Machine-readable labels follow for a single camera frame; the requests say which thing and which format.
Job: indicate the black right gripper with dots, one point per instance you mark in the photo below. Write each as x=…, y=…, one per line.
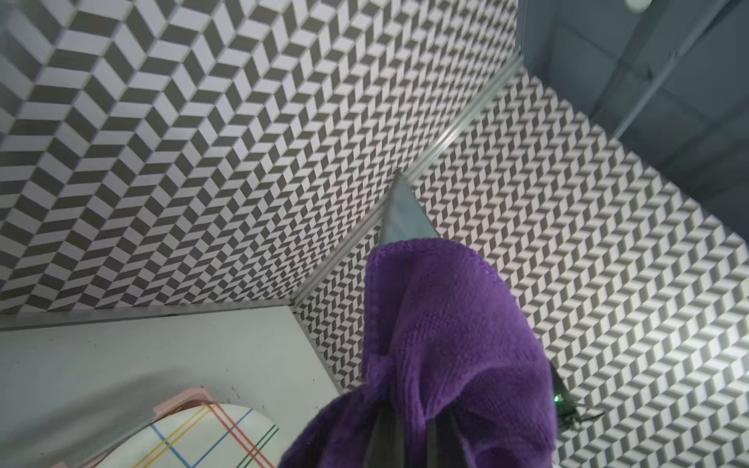
x=570, y=414

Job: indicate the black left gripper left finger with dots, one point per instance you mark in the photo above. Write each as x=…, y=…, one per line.
x=386, y=447

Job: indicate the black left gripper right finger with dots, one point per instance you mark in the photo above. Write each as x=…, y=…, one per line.
x=443, y=444

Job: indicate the purple microfibre cloth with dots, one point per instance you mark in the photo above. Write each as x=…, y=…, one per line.
x=442, y=331

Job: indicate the dark teal square plate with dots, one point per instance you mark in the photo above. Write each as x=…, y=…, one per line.
x=404, y=217

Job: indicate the plaid striped round plate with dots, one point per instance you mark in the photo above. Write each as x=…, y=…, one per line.
x=215, y=435

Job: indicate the aluminium corner post right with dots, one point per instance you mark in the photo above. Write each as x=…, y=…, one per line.
x=413, y=173

